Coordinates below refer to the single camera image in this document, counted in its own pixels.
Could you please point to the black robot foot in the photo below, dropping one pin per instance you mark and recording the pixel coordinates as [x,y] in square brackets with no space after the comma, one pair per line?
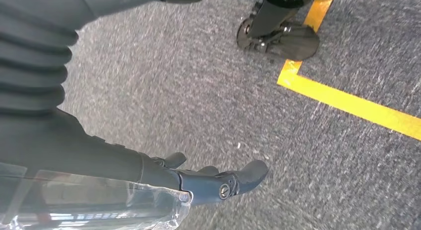
[296,44]

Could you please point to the yellow floor tape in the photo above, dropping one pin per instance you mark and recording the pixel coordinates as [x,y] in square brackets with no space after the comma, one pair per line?
[345,101]

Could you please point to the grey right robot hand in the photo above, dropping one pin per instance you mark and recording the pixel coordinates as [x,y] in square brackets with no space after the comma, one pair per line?
[65,149]

